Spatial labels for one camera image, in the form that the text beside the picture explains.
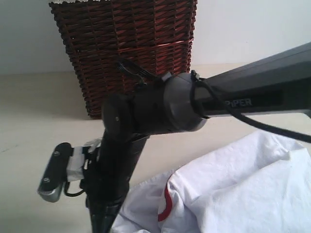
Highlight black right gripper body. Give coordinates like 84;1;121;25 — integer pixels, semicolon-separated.
83;132;149;233

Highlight white shirt with red trim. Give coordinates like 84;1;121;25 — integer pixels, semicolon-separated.
112;131;311;233

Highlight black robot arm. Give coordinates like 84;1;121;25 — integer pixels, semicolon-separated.
81;43;311;233

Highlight dark brown wicker basket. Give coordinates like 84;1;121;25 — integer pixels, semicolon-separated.
48;0;197;119

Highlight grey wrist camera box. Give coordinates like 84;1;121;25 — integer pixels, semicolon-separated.
36;138;103;203

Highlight black cable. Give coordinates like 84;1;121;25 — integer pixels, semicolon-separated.
116;59;311;143

